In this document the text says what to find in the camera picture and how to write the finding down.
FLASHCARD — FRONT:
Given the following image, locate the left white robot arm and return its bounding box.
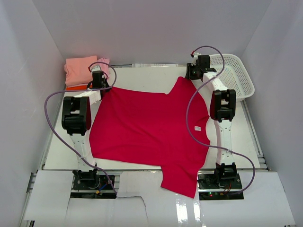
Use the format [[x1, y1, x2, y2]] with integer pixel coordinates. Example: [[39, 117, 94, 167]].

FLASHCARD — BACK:
[[62, 70, 109, 189]]

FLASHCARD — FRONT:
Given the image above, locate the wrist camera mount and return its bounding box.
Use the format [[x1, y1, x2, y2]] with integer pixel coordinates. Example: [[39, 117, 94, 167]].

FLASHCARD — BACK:
[[190, 51, 202, 66], [89, 65, 102, 74]]

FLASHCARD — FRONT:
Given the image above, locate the folded peach t shirt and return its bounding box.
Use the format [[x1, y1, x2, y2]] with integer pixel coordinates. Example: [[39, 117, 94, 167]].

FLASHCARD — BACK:
[[64, 56, 97, 87]]

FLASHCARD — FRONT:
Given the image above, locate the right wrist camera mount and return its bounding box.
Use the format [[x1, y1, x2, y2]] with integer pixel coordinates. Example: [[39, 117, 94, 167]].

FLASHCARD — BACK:
[[190, 51, 202, 66]]

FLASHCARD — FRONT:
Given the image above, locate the white plastic basket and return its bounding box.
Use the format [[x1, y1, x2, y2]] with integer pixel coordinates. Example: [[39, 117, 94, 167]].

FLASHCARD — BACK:
[[218, 54, 255, 102]]

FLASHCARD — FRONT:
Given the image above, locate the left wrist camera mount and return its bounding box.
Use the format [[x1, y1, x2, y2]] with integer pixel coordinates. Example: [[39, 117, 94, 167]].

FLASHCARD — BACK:
[[89, 65, 102, 74]]

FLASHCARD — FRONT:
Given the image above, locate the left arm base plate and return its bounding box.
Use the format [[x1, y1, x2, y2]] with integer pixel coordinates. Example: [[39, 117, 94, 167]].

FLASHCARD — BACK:
[[70, 175, 116, 199]]

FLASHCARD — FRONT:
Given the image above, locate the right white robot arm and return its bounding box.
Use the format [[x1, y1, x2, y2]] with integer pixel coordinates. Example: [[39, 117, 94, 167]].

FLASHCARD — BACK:
[[186, 53, 237, 189]]

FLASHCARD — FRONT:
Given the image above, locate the folded orange t shirt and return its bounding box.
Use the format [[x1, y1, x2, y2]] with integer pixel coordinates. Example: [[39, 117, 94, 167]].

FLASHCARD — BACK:
[[66, 86, 87, 91]]

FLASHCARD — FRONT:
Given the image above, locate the red t shirt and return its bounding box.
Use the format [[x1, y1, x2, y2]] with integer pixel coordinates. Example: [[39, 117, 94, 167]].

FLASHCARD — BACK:
[[89, 77, 210, 198]]

